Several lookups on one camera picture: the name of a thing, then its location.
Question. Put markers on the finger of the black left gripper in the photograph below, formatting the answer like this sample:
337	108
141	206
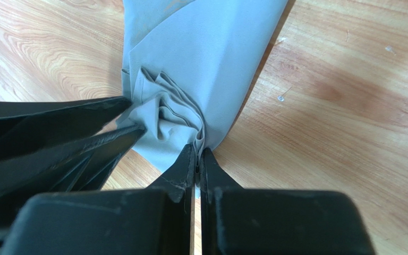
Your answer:
81	165
28	127

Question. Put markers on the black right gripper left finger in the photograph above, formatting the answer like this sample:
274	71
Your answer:
155	220

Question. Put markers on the grey underwear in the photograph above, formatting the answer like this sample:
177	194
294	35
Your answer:
187	67

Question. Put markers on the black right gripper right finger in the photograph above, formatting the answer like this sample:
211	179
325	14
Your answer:
237	220

